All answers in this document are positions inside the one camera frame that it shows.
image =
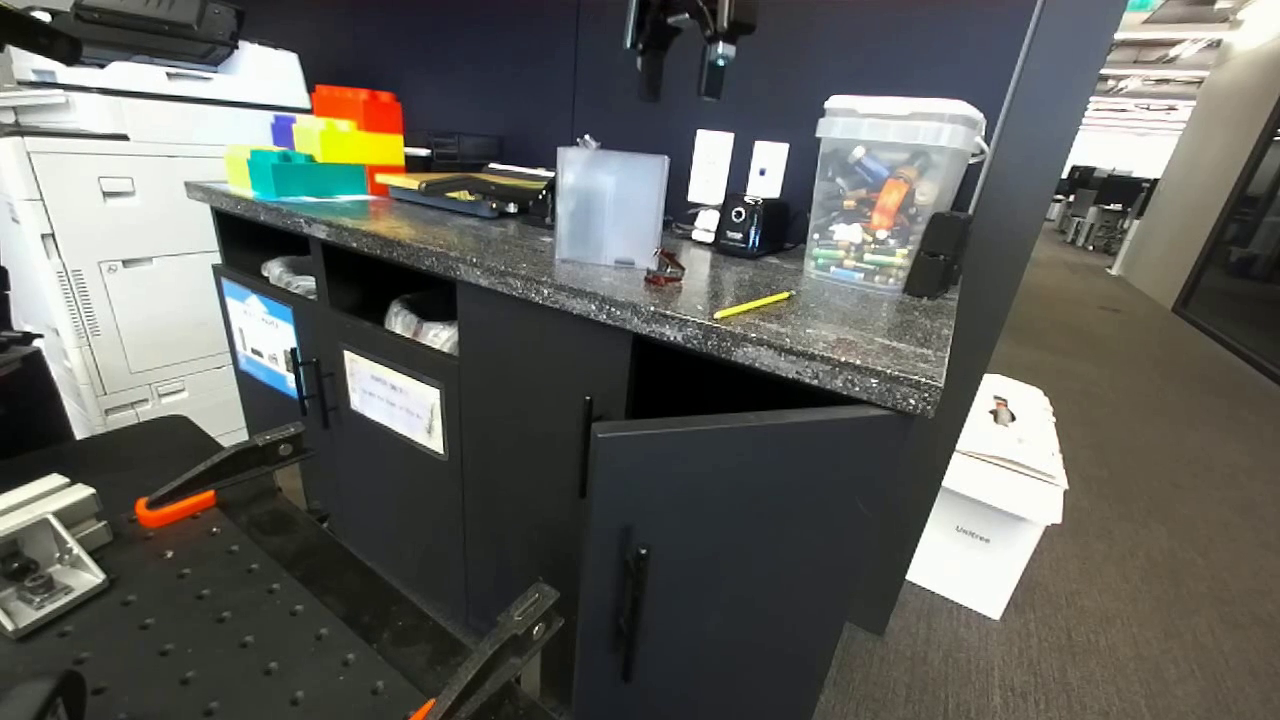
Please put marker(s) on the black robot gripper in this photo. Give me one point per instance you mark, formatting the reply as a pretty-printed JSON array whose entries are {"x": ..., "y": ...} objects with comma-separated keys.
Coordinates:
[{"x": 693, "y": 13}]

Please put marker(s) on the small dark red object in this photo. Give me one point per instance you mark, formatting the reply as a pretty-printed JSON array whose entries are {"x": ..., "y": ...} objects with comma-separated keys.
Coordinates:
[{"x": 665, "y": 275}]

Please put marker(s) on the translucent plastic box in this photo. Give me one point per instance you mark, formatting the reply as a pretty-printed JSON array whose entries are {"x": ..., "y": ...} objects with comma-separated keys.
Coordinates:
[{"x": 609, "y": 207}]

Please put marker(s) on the black pencil sharpener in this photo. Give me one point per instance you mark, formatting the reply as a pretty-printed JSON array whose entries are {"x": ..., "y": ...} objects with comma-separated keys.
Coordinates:
[{"x": 747, "y": 225}]

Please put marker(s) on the clear tub with toys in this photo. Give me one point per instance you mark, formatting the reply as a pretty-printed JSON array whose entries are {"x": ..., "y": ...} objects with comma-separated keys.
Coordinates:
[{"x": 887, "y": 194}]

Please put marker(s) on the yellow marker pen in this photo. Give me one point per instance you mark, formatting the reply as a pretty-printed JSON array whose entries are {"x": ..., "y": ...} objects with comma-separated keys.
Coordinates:
[{"x": 755, "y": 304}]

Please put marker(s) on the black flat tray stack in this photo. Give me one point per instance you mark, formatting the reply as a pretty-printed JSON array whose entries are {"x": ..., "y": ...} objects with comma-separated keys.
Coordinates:
[{"x": 466, "y": 194}]

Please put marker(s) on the red plastic block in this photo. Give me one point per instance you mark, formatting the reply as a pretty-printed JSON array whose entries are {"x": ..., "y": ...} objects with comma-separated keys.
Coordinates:
[{"x": 357, "y": 107}]

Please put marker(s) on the yellow plastic block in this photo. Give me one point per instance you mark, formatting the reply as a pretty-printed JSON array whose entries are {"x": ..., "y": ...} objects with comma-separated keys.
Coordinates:
[{"x": 349, "y": 143}]

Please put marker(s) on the white bin liner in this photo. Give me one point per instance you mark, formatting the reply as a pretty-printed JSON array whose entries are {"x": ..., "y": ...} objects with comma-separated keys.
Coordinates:
[
  {"x": 426, "y": 320},
  {"x": 289, "y": 275}
]

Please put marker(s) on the teal plastic block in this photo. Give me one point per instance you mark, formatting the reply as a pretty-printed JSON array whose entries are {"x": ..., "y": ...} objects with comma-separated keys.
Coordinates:
[{"x": 304, "y": 172}]

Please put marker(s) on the purple plastic block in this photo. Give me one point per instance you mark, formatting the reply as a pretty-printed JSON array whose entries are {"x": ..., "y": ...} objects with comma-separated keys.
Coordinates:
[{"x": 280, "y": 129}]

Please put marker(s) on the dark cabinet with granite counter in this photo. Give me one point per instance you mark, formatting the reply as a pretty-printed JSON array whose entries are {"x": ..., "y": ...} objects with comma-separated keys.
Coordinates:
[{"x": 507, "y": 443}]

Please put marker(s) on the white paper sign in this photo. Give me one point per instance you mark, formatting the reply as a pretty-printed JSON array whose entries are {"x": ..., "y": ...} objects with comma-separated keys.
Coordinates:
[{"x": 395, "y": 400}]

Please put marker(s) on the lime green plastic block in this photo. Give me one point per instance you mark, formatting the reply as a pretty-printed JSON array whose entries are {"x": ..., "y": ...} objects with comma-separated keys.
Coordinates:
[{"x": 239, "y": 171}]

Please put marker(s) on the dark cabinet door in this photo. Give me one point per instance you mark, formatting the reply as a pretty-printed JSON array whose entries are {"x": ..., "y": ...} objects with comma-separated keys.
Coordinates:
[{"x": 723, "y": 560}]

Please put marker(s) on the blue and white sign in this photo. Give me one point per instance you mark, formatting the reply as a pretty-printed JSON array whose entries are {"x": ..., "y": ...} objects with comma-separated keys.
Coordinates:
[{"x": 260, "y": 339}]

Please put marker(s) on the white cardboard box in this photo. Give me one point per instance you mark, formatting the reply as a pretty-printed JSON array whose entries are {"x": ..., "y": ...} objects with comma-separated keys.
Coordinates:
[{"x": 992, "y": 503}]

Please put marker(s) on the white office printer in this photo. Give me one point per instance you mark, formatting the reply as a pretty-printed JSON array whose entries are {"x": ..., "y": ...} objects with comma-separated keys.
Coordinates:
[{"x": 124, "y": 243}]

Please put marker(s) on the black perforated table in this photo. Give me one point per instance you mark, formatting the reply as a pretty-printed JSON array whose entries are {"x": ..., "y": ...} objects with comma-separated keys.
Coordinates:
[{"x": 175, "y": 601}]

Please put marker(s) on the square white wall plate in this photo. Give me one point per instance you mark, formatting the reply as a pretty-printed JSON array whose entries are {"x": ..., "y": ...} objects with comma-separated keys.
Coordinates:
[{"x": 765, "y": 171}]

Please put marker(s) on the silver aluminium bracket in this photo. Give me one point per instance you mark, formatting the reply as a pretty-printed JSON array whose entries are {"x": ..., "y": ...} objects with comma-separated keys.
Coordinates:
[{"x": 46, "y": 553}]

